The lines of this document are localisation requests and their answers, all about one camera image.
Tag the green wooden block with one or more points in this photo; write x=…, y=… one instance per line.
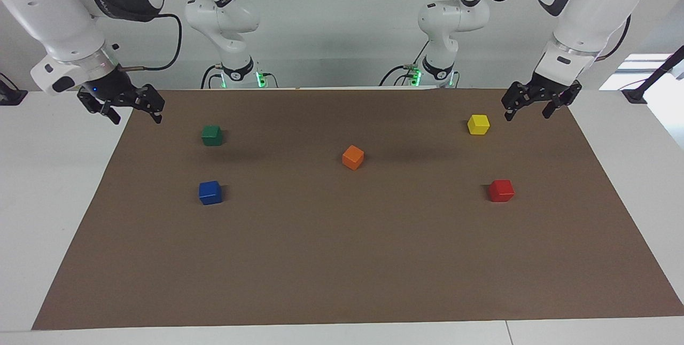
x=211, y=135

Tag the blue wooden block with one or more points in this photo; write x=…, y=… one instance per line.
x=210, y=193

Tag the brown table mat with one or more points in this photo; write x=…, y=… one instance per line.
x=342, y=254

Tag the orange wooden block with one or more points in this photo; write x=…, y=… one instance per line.
x=352, y=158

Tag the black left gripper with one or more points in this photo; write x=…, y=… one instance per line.
x=546, y=88

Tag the black angled stand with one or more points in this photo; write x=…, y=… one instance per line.
x=654, y=75

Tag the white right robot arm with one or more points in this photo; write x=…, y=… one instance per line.
x=53, y=14

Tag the red wooden block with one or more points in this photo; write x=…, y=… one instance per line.
x=501, y=191

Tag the yellow wooden block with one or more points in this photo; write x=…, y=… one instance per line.
x=478, y=125

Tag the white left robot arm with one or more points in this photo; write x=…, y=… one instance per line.
x=588, y=8

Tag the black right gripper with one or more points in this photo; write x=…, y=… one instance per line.
x=112, y=88

